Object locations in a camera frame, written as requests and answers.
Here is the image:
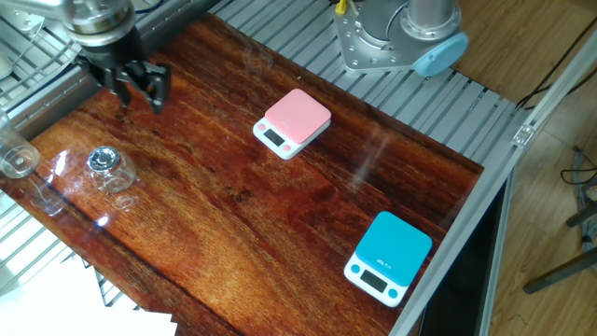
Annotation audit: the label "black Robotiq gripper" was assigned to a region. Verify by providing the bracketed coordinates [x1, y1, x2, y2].
[75, 26, 173, 116]

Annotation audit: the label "blue digital kitchen scale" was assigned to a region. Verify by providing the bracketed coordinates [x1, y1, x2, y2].
[343, 210, 434, 308]

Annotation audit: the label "clear glass cup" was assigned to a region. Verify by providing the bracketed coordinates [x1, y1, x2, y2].
[0, 109, 41, 180]

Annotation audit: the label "silver robot mounting plate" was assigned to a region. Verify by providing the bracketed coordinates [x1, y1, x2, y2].
[333, 0, 421, 75]

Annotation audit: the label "pink digital kitchen scale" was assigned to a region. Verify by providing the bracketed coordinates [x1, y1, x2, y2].
[252, 88, 332, 161]

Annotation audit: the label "clear glass with metal base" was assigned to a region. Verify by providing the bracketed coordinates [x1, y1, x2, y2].
[86, 145, 137, 195]

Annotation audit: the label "black floor cables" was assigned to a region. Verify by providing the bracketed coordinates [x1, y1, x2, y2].
[515, 18, 597, 111]

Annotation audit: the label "black flat panel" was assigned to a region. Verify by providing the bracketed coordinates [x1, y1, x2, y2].
[419, 181, 508, 336]

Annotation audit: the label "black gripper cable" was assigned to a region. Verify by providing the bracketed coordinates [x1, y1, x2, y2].
[133, 0, 165, 14]

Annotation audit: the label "white paper sheet pile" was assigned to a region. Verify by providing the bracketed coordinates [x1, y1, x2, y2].
[0, 254, 179, 336]

